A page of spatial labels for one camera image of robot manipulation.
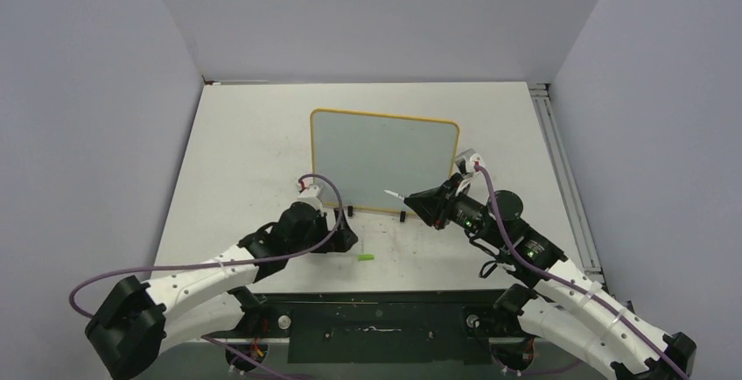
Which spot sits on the white green marker pen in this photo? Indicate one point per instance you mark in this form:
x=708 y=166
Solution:
x=394 y=194

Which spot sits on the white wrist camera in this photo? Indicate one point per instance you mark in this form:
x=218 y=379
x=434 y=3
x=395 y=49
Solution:
x=467 y=162
x=310 y=193

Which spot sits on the front aluminium frame rail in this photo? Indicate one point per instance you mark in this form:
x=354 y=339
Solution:
x=475 y=327

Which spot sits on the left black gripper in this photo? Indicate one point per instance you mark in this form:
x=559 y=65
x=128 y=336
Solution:
x=340 y=241

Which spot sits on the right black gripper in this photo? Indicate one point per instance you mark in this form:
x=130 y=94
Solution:
x=435 y=206

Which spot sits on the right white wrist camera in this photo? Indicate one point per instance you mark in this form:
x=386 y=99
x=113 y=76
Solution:
x=467 y=162

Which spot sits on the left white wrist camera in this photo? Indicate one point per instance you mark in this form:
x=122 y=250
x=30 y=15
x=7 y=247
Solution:
x=310 y=193

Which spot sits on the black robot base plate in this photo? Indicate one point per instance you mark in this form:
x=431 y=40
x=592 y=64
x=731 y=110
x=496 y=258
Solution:
x=396 y=327

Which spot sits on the right aluminium rail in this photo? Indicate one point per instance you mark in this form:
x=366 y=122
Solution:
x=588 y=254

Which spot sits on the yellow framed whiteboard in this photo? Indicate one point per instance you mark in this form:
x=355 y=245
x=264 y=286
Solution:
x=368 y=156

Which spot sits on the metal wire whiteboard stand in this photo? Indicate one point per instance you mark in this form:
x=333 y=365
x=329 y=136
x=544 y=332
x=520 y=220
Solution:
x=353 y=211

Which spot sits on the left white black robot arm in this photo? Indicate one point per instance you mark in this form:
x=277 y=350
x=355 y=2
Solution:
x=191 y=290

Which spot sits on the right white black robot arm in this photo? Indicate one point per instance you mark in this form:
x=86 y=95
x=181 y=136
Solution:
x=553 y=299

